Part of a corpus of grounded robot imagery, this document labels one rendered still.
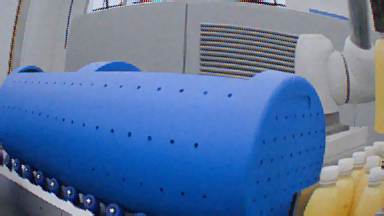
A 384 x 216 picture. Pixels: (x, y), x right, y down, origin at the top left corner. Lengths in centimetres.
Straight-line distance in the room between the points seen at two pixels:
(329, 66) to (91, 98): 75
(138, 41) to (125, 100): 254
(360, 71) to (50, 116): 91
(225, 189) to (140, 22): 273
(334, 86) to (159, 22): 195
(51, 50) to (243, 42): 386
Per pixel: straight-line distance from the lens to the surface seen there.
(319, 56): 193
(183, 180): 123
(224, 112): 121
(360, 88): 198
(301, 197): 122
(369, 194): 100
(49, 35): 700
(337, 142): 184
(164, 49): 374
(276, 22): 326
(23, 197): 174
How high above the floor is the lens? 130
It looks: 5 degrees down
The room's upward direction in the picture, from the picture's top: 1 degrees clockwise
